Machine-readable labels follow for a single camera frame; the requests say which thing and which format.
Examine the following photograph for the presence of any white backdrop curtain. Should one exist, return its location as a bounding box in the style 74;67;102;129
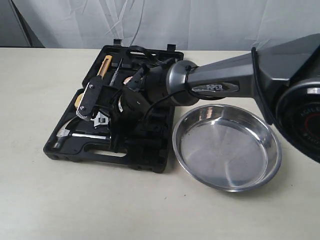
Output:
0;0;320;51

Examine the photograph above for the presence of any black plastic tool case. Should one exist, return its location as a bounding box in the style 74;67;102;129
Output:
43;39;184;173

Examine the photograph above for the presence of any yellow tape measure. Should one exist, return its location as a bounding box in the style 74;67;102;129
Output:
74;93;84;110

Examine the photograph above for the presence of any orange utility knife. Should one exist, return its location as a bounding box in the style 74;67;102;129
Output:
97;55;113;78

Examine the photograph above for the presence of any thin black test pen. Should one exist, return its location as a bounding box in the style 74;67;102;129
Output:
109;57;124;87

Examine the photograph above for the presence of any electrical tape roll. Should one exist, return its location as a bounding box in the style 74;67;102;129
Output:
122;76;133;86

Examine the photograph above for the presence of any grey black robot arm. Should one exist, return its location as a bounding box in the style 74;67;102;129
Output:
75;33;320;162

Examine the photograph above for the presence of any silver adjustable wrench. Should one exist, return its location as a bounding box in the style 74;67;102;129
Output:
90;111;110;130

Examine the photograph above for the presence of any round stainless steel tray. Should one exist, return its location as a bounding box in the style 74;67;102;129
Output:
171;104;282;193

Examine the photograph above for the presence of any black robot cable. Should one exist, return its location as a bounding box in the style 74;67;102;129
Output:
126;46;201;126

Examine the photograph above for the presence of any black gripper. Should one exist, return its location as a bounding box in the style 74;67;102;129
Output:
75;72;150;153

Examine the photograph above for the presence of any black handled claw hammer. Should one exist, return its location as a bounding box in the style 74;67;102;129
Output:
52;117;111;150

